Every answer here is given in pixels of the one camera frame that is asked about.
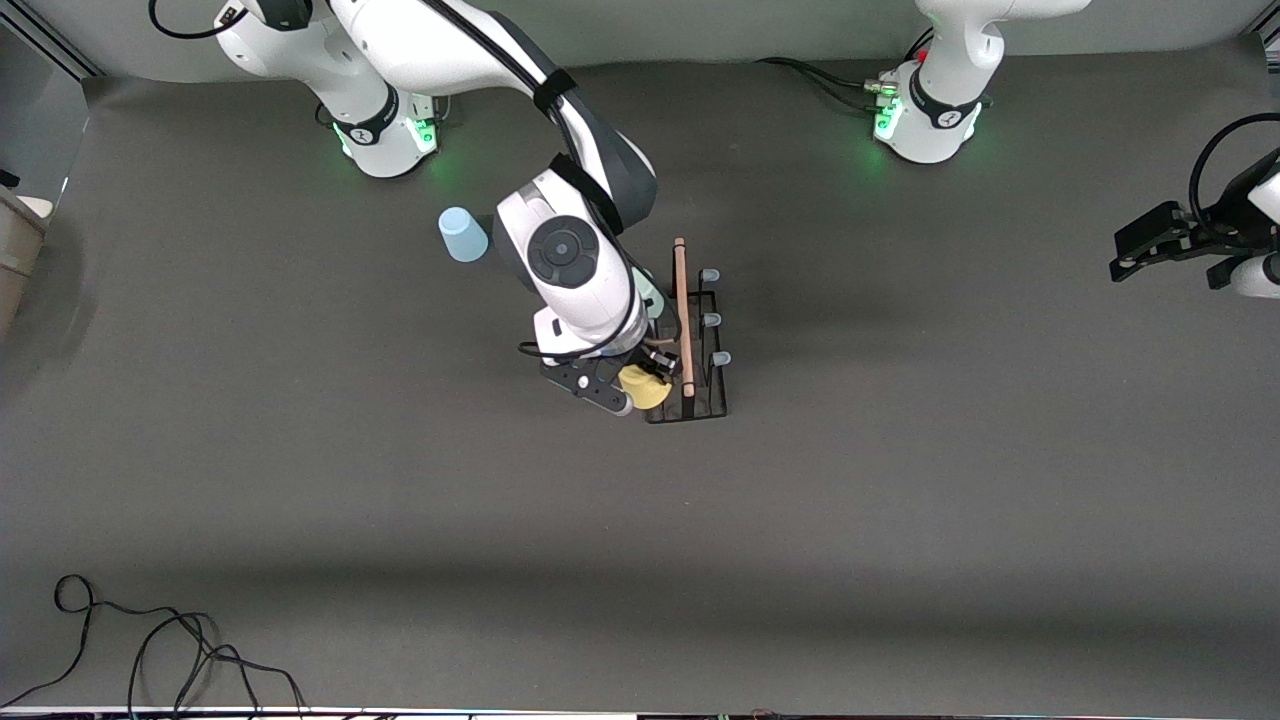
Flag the yellow plastic cup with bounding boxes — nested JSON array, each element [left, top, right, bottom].
[[618, 364, 673, 412]]

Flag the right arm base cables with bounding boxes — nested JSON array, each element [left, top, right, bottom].
[[315, 60, 456, 129]]

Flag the thin black loose cable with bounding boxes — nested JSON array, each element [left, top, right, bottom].
[[0, 575, 216, 707], [128, 612, 306, 719]]

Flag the dark grey table mat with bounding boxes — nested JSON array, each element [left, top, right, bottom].
[[0, 45, 1280, 713]]

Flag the light blue plastic cup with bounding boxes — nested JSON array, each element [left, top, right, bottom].
[[438, 207, 493, 264]]

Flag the black wire cup holder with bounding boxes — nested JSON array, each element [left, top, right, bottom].
[[645, 237, 733, 425]]

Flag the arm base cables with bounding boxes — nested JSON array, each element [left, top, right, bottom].
[[755, 30, 936, 113], [315, 60, 456, 129]]

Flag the beige box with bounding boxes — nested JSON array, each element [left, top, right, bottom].
[[0, 190, 53, 341]]

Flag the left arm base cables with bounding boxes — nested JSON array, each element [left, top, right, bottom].
[[755, 30, 936, 113]]

